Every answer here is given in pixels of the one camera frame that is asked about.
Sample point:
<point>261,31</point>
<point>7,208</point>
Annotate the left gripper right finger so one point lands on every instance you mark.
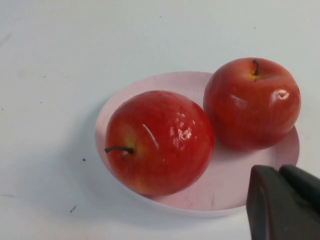
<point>305,187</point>

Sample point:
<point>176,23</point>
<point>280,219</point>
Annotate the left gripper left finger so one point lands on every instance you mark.
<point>265,207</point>

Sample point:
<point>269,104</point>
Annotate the red plastic apple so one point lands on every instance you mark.
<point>160,155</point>
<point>250,107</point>

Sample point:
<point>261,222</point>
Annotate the pink round plate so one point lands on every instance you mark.
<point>225,180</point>

